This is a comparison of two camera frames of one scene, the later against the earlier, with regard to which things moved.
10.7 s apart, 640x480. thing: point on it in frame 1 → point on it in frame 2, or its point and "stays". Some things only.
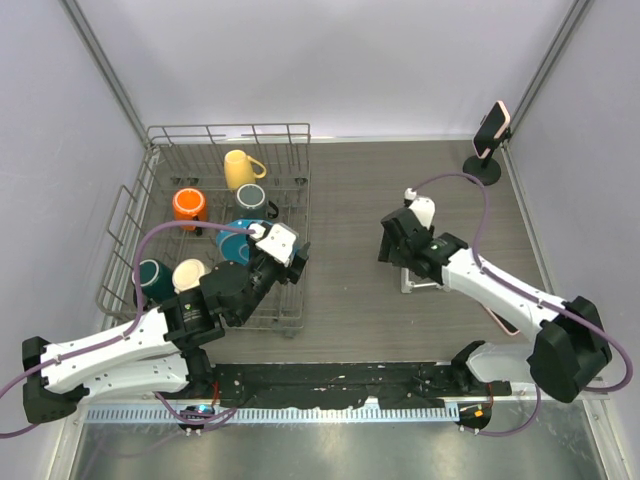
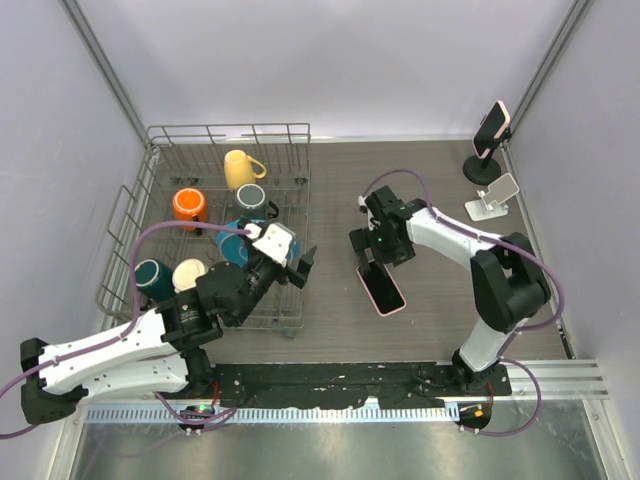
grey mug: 251,203 stays
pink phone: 490,129 stays
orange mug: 188,203 stays
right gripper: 390,251 → 362,239
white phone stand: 407,286 → 490,205
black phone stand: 487,168 stays
